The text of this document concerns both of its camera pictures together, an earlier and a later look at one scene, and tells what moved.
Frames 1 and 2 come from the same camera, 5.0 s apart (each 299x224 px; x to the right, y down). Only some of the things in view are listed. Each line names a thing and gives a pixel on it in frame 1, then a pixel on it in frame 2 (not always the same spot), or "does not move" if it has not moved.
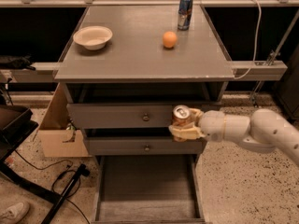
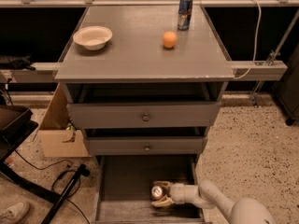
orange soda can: [181, 118] to [158, 192]
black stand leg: [54, 210] does not move
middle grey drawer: [143, 146] does not move
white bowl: [92, 37] does not move
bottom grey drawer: [147, 189] does not move
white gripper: [211, 124] to [177, 193]
